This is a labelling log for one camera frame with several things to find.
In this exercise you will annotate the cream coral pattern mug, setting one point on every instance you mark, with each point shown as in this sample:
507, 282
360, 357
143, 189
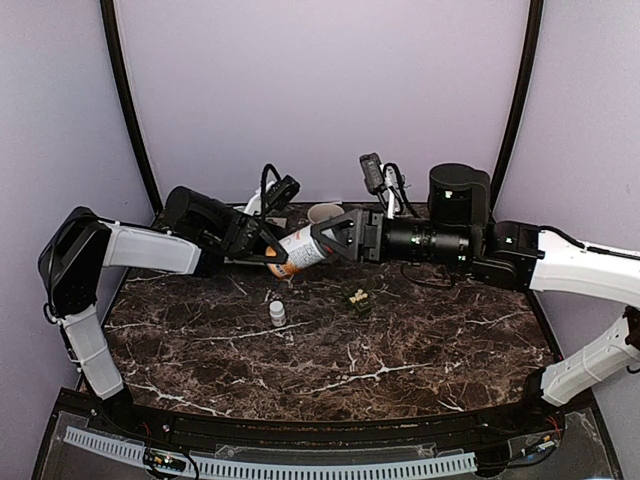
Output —
322, 212

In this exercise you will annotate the orange pill bottle grey cap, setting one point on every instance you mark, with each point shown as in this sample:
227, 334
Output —
303, 251

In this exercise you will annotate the white pills in organizer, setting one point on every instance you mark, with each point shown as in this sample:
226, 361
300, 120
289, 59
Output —
358, 296

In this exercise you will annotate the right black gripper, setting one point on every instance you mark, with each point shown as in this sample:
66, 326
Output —
367, 237

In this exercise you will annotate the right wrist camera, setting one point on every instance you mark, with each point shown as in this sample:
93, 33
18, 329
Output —
386, 182

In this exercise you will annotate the right black frame post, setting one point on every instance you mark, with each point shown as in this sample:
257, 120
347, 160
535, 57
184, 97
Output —
520, 94

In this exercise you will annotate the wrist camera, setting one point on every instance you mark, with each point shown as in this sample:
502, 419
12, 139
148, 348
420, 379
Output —
274, 193
386, 182

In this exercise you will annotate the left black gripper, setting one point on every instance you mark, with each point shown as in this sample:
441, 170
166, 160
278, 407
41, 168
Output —
243, 237

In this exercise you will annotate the black front table rail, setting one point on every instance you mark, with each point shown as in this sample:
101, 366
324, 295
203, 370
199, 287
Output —
483, 429

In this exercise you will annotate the left black frame post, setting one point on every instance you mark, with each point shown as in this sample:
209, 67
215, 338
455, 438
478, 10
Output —
126, 101

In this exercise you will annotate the black frame post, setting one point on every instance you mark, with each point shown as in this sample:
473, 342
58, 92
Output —
126, 101
520, 94

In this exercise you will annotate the small white pill bottle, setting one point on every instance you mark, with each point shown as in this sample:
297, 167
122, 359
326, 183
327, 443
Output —
277, 313

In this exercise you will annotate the floral square plate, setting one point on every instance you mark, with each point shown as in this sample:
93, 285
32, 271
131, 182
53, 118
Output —
278, 221

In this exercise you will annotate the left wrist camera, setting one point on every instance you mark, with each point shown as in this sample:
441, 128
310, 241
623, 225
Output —
274, 193

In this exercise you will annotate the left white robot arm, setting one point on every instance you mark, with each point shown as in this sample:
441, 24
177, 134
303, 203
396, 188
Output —
199, 235

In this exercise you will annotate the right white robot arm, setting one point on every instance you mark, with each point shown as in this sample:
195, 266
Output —
515, 256

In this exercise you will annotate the white slotted cable duct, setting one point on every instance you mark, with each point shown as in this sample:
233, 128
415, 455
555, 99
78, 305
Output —
250, 463

